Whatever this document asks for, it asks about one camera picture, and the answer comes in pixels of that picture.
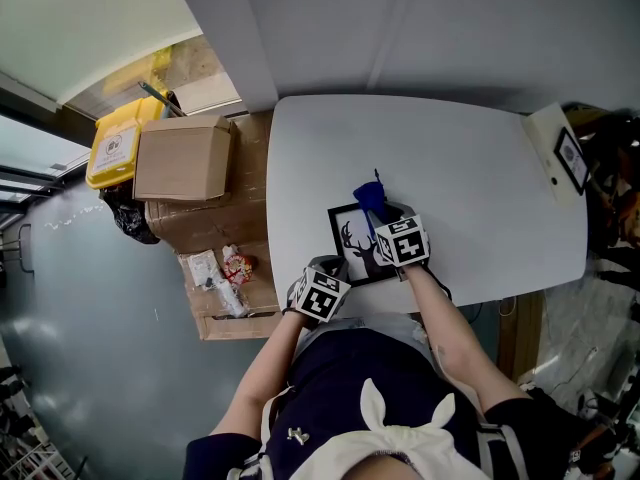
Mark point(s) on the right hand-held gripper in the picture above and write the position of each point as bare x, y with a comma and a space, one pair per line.
404, 243

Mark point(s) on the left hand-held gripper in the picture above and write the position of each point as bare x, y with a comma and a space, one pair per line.
320, 295

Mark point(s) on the black picture frame deer print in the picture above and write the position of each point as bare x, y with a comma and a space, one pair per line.
356, 248

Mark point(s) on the blue cloth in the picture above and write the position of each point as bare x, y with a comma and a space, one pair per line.
371, 199

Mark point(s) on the person's right forearm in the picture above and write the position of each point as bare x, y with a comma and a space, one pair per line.
452, 338

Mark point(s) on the person's left forearm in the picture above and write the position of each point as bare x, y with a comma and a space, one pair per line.
265, 373

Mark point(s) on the small black framed picture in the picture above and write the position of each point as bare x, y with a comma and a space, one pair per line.
572, 160

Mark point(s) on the red and white snack packet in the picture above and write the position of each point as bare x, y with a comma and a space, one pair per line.
239, 265

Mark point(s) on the clear plastic wrapped bottle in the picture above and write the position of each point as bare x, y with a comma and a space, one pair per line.
232, 300

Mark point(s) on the white table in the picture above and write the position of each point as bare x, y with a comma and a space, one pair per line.
450, 168

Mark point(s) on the large flat cardboard box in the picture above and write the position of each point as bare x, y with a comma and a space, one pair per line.
235, 228

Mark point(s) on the white plastic packet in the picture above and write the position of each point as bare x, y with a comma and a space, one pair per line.
205, 268

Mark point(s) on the person's navy and white clothing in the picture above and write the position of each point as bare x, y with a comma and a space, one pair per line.
370, 408

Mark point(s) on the cream rectangular box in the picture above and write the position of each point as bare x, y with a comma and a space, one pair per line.
550, 153

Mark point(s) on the small brown cardboard box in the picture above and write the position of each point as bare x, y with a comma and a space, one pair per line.
182, 158

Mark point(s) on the black plastic bag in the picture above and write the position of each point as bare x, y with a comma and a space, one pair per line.
131, 218

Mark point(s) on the yellow bin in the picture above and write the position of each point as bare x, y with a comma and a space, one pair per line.
117, 148

